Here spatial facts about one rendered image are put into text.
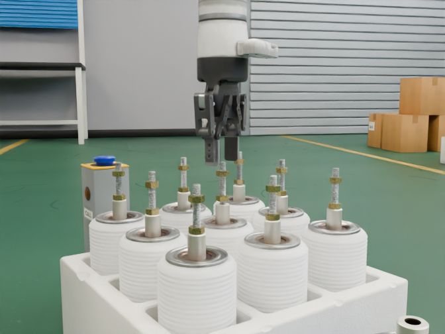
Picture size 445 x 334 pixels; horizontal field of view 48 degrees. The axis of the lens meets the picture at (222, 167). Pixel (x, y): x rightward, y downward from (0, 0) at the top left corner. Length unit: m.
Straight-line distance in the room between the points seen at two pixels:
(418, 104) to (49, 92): 3.68
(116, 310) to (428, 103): 3.85
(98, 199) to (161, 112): 4.72
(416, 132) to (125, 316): 3.80
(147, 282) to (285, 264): 0.18
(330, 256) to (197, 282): 0.22
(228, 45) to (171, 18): 5.01
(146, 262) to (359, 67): 5.66
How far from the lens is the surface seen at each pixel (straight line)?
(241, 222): 0.75
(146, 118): 5.63
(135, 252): 0.67
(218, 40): 0.71
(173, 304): 0.59
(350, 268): 0.73
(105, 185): 0.94
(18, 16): 5.61
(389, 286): 0.75
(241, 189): 0.91
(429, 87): 4.32
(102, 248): 0.78
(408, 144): 4.26
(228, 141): 0.77
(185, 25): 5.72
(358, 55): 6.21
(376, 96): 6.31
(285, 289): 0.65
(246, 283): 0.66
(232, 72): 0.70
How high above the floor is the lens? 0.44
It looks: 8 degrees down
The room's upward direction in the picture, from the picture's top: straight up
